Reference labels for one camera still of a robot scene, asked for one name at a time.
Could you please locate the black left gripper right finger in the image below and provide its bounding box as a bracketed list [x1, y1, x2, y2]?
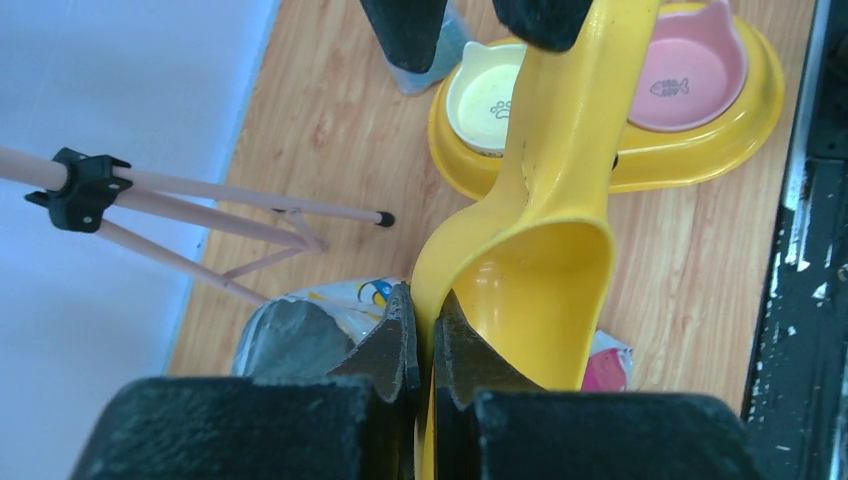
[433, 295, 761, 479]

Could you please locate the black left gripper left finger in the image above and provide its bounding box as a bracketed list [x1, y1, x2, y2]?
[71, 283, 420, 479]

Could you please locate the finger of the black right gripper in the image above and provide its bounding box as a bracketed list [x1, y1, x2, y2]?
[360, 0, 447, 74]
[493, 0, 593, 53]

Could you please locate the pet food bag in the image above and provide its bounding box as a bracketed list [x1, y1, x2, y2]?
[230, 277, 633, 403]

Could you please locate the yellow plastic scoop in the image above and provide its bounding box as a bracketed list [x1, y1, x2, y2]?
[409, 0, 664, 480]

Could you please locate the cream bowl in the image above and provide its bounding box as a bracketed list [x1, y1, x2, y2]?
[445, 41, 526, 157]

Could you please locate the yellow double bowl feeder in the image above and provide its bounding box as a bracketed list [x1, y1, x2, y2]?
[428, 1, 784, 203]

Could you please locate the pink bowl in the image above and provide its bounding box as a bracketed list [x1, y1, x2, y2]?
[628, 1, 748, 133]

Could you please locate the pink tripod stand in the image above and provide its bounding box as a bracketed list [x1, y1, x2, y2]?
[1, 147, 395, 305]

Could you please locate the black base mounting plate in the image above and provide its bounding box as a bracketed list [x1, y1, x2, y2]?
[742, 1, 847, 479]

